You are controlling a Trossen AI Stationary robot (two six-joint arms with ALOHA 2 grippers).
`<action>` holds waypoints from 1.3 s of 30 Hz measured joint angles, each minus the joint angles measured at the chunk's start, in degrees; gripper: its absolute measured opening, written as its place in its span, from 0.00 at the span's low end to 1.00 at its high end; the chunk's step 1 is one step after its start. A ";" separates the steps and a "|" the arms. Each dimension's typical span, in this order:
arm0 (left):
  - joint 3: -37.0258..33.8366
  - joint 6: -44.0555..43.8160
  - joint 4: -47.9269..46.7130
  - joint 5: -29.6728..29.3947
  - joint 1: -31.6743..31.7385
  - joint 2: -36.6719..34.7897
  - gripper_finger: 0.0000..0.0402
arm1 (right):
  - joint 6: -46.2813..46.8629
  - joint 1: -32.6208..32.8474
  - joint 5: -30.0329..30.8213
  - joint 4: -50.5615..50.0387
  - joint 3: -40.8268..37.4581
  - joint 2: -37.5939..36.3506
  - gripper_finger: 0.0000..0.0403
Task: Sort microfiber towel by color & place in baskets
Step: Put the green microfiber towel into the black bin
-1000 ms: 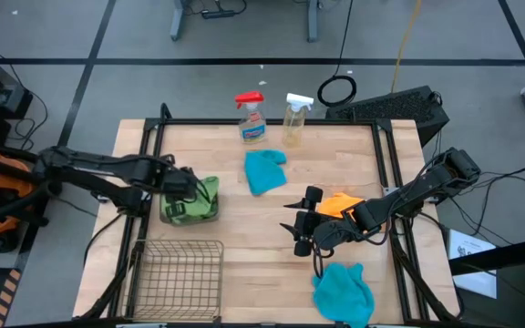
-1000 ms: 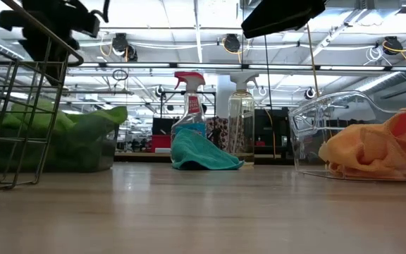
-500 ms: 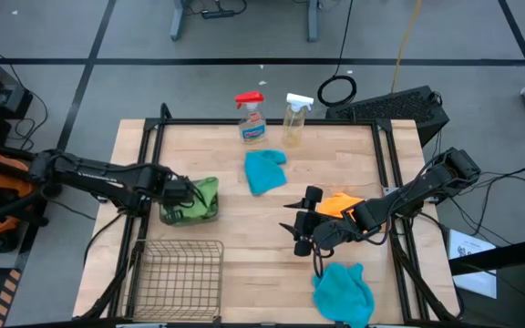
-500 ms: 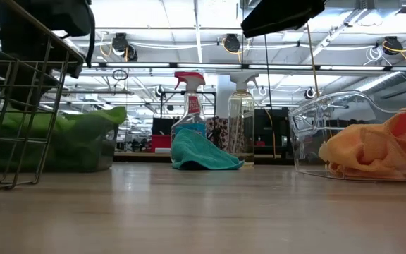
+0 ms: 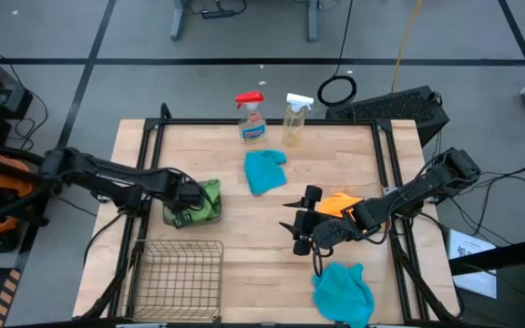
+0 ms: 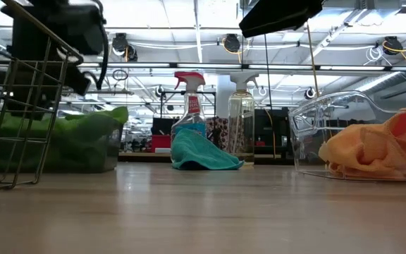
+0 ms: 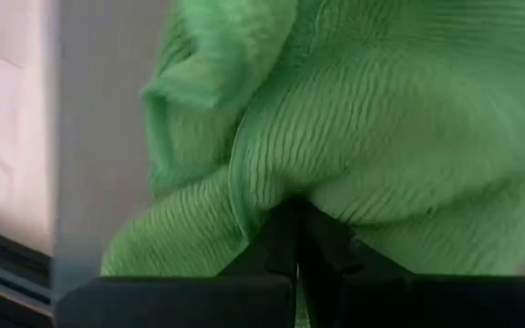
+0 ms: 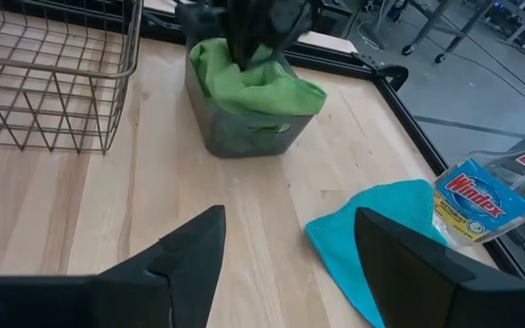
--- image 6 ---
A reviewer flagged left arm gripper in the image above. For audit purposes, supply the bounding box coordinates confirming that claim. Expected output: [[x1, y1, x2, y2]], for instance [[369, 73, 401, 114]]
[[0, 0, 107, 120]]

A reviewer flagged green microfiber towel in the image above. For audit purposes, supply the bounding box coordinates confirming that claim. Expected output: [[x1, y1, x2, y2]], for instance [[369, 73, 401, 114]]
[[0, 106, 129, 142], [0, 133, 119, 173]]

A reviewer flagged teal microfiber towel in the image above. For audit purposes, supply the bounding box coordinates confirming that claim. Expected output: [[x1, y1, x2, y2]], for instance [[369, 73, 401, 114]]
[[171, 128, 245, 171]]

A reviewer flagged smoked grey plastic bin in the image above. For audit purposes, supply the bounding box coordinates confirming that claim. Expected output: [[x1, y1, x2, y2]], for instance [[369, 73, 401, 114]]
[[0, 121, 125, 174]]

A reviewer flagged long ceiling light strip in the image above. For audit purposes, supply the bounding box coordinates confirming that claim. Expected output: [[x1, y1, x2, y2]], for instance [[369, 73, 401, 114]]
[[0, 61, 406, 71]]

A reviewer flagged red box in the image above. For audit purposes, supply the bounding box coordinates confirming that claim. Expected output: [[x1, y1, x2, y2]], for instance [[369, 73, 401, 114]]
[[151, 134, 172, 153]]

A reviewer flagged spray bottle red trigger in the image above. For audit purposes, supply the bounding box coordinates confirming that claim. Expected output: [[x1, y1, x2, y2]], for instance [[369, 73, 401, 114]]
[[170, 71, 207, 163]]

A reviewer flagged white pillar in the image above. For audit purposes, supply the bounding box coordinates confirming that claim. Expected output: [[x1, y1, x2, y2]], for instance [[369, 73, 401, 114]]
[[216, 74, 241, 119]]

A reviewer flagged patterned fabric box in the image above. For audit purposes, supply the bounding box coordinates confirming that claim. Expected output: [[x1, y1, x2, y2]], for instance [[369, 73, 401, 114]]
[[205, 117, 230, 152]]

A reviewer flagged spray bottle white trigger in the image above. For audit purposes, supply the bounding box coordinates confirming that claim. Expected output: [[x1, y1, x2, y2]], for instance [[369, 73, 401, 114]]
[[228, 72, 260, 163]]

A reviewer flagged black computer tower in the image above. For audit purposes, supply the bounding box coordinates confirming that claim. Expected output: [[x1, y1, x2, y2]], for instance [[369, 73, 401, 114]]
[[254, 107, 352, 165]]

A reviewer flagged clear plastic bin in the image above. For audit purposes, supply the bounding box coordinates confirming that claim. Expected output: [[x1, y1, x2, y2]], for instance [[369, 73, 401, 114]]
[[288, 90, 406, 183]]

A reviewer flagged wire mesh basket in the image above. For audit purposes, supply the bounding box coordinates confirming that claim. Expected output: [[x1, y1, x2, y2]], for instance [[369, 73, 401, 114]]
[[0, 0, 84, 194]]

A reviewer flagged black ceiling cord reel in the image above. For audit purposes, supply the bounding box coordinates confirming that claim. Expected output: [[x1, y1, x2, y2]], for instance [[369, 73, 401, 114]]
[[382, 35, 403, 56], [223, 33, 242, 54], [111, 32, 139, 63]]

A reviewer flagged yellow cable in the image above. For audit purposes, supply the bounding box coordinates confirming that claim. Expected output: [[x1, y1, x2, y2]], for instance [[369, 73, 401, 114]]
[[305, 21, 321, 98]]

